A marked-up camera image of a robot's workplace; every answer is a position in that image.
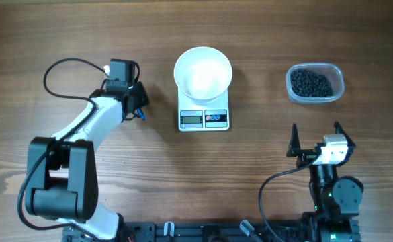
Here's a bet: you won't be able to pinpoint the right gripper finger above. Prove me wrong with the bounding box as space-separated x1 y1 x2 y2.
334 121 356 148
286 123 301 157

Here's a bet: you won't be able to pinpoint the pink scoop blue handle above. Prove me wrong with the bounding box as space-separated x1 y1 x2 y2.
136 108 146 120

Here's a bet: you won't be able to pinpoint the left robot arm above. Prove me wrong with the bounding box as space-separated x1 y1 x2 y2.
17 79 149 241

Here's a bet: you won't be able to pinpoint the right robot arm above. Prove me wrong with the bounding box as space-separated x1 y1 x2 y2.
286 122 364 242

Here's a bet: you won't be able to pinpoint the white digital kitchen scale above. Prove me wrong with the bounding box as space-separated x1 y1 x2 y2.
178 91 230 132

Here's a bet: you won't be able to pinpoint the white bowl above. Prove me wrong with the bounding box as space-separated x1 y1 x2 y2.
173 46 233 103

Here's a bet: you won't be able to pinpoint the clear plastic container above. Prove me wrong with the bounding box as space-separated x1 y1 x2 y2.
286 63 345 104

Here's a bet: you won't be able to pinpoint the black beans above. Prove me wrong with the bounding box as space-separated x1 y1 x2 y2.
290 69 333 97

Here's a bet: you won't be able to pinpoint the right black cable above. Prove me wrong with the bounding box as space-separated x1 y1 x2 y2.
258 155 321 242

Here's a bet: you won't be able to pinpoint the black cable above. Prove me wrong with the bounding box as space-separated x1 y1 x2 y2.
16 57 112 233
258 155 321 242

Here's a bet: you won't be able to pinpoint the left black cable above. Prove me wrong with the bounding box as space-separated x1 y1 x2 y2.
16 57 112 233

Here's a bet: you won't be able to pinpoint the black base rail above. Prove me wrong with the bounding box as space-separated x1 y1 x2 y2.
60 220 361 242

